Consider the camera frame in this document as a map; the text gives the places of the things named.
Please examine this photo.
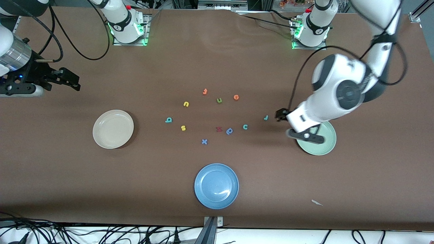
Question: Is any silver metal device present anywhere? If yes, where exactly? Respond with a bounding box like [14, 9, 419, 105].
[198, 0, 248, 11]

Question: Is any beige round plate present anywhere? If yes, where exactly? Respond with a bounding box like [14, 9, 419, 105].
[93, 109, 134, 149]

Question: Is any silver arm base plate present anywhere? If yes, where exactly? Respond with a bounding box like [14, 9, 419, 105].
[113, 14, 150, 46]
[291, 19, 328, 50]

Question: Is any black cable to arm base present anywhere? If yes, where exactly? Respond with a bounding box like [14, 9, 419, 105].
[268, 9, 294, 21]
[241, 14, 299, 31]

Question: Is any thick black floor cable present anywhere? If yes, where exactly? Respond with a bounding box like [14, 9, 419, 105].
[0, 212, 73, 244]

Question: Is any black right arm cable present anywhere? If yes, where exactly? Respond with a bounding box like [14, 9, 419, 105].
[32, 0, 111, 63]

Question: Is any dried orange plant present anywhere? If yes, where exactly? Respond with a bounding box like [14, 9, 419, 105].
[280, 0, 312, 8]

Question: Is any blue round plate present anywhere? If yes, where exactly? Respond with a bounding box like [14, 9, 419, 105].
[194, 163, 239, 209]

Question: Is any brown table cover mat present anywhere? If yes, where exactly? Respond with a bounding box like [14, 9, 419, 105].
[0, 5, 434, 231]

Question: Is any black cable with grey plug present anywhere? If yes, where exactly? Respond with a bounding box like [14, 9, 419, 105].
[7, 231, 32, 244]

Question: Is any silver metal bracket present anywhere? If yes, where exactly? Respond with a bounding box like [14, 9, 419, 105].
[203, 216, 223, 227]

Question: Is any aluminium corner profile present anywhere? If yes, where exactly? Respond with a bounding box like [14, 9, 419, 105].
[409, 0, 429, 23]

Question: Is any green round plate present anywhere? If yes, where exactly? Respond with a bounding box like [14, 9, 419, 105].
[296, 121, 337, 156]

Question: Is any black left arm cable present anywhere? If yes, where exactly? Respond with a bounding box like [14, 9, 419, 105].
[288, 0, 408, 111]

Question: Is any grey aluminium post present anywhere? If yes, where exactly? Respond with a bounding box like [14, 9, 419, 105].
[194, 217, 217, 244]

